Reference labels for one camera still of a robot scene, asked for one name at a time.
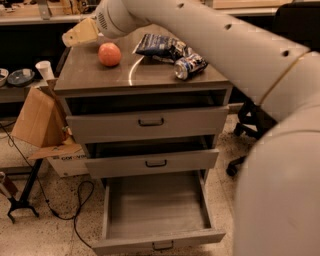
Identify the blue soda can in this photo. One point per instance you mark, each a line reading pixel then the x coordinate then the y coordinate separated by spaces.
pixel 186 67

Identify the white cardboard box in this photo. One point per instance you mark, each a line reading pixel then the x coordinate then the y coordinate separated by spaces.
pixel 66 160

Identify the black stand leg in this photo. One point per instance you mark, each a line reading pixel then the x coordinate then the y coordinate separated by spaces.
pixel 22 202

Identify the grey top drawer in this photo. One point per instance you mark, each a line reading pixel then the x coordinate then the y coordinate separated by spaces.
pixel 128 118

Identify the grey middle drawer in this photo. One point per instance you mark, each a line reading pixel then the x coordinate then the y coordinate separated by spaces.
pixel 154 156

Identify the dark round plate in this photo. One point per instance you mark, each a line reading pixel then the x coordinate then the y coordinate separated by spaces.
pixel 21 77

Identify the small bowl at left edge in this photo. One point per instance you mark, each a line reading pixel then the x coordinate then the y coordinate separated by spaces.
pixel 4 73

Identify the orange-red apple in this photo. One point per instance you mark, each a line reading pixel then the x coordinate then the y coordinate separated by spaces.
pixel 109 54

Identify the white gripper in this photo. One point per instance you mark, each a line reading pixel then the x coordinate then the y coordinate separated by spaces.
pixel 107 17

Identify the blue chip bag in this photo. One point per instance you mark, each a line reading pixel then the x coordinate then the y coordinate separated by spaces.
pixel 162 48

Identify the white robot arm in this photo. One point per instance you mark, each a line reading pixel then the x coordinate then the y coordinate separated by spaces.
pixel 277 205

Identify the grey drawer cabinet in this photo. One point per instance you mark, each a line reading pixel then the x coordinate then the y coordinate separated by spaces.
pixel 136 75

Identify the white paper cup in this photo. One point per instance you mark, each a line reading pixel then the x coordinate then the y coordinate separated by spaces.
pixel 45 69

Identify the grey drawer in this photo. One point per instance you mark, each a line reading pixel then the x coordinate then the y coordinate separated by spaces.
pixel 156 212
pixel 128 118
pixel 154 156

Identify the brown paper bag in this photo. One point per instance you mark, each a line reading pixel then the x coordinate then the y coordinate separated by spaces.
pixel 41 121

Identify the grey bottom drawer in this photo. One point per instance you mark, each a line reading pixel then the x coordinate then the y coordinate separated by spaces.
pixel 156 212

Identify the black office chair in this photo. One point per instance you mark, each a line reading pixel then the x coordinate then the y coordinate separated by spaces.
pixel 253 116

